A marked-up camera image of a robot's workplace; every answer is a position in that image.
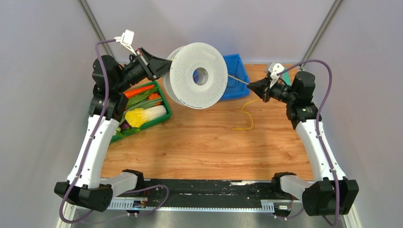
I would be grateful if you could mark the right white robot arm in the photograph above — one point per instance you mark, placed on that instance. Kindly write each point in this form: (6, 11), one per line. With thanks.
(314, 141)

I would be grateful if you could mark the blue divided plastic bin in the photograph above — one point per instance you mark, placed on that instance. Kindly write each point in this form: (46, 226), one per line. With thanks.
(236, 78)

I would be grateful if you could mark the white perforated cable spool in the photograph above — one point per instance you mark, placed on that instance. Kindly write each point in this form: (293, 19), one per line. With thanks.
(181, 61)

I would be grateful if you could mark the aluminium rail with cable duct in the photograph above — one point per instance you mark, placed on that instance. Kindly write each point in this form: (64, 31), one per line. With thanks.
(130, 204)

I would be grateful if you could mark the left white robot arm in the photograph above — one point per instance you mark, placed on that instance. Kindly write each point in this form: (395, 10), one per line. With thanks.
(83, 186)

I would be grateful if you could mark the green vegetable tray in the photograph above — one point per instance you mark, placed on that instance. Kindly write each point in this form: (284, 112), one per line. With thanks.
(122, 134)

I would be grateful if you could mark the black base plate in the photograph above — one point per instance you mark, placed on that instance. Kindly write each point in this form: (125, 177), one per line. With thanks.
(210, 194)

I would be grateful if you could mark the orange toy carrot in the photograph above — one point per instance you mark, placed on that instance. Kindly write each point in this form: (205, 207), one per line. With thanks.
(132, 93)
(154, 96)

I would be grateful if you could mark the green toy leafy vegetable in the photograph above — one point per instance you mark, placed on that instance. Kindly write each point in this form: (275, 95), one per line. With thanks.
(140, 97)

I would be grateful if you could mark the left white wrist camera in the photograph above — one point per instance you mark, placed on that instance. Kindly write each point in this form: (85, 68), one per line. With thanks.
(126, 40)

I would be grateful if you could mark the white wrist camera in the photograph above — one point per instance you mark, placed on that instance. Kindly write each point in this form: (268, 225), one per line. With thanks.
(273, 69)
(126, 40)

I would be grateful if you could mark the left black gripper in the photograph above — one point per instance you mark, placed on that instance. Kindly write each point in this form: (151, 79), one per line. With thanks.
(155, 66)

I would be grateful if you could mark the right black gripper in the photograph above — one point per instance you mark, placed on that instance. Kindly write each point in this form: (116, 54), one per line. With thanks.
(262, 88)

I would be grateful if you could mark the green topped wooden block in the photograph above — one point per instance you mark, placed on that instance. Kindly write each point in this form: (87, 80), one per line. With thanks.
(286, 78)

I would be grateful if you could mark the purple toy eggplant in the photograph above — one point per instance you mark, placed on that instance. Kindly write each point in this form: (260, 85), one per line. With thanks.
(125, 126)

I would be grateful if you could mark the green toy beans bundle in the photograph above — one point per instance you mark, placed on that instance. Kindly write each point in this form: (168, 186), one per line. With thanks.
(145, 104)

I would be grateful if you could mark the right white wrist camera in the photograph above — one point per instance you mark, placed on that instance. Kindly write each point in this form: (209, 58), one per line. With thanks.
(273, 69)

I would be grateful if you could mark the toy napa cabbage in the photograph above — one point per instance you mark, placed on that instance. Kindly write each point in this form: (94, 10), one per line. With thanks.
(139, 116)

